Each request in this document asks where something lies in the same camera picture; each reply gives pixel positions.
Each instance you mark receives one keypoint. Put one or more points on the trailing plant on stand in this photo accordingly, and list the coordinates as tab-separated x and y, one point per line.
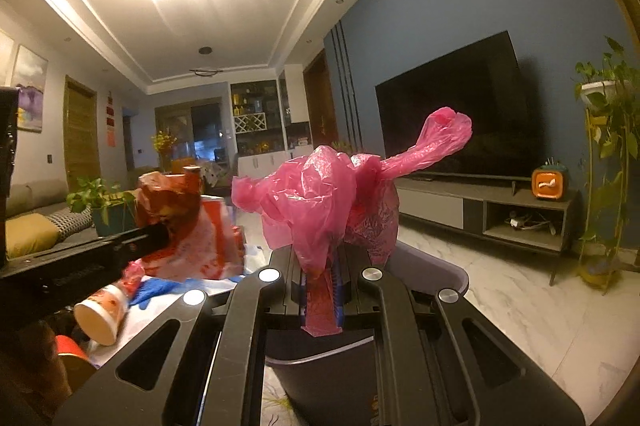
607	130

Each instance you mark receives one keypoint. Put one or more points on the wooden door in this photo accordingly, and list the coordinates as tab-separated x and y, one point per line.
80	130

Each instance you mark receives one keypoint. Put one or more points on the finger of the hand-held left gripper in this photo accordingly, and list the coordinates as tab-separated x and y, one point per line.
145	240

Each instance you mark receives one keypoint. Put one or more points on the pink plastic bag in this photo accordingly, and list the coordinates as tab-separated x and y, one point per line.
320	201

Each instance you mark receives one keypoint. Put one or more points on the red wall decorations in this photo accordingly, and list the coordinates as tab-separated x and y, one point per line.
110	120

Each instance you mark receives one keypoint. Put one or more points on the black white patterned cushion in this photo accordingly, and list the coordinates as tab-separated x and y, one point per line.
70	221

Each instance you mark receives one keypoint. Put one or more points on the grey plastic bin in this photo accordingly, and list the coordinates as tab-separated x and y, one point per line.
430	276

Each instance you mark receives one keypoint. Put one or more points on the grey sofa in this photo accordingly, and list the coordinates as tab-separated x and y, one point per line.
30	206

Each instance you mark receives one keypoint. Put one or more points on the yellow cushion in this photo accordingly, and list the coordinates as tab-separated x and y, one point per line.
30	233

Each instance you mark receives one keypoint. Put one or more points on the leafy plant in teal pot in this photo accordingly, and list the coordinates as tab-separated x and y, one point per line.
107	206

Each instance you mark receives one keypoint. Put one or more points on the yellow flowers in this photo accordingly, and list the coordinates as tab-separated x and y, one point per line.
162	143

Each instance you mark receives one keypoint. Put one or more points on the ceiling lamp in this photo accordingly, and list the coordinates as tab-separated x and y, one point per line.
206	70

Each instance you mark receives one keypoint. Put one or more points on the grey television cabinet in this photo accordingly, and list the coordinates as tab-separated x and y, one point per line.
500	216

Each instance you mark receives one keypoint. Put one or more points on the dark brown door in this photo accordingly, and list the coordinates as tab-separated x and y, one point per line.
320	105

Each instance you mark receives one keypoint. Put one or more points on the black flat television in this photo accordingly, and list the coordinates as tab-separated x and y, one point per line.
465	105

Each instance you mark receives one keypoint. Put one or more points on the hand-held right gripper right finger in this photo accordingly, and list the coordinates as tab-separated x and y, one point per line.
400	331

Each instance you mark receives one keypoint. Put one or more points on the white blue flower tablecloth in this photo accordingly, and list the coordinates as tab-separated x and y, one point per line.
155	306

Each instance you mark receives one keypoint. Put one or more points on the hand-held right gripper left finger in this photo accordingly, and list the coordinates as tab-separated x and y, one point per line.
240	331

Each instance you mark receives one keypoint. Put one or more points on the purple wall picture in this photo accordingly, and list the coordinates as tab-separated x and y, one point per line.
30	85

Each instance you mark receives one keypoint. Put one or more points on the orange toy television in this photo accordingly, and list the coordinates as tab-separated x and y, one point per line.
548	183

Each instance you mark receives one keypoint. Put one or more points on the red print paper cup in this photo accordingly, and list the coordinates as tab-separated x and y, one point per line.
100	316

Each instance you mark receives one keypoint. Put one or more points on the white display cabinet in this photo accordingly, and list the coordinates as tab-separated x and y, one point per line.
257	125

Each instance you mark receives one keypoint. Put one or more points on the red white plastic bag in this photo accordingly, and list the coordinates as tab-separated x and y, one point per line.
195	236

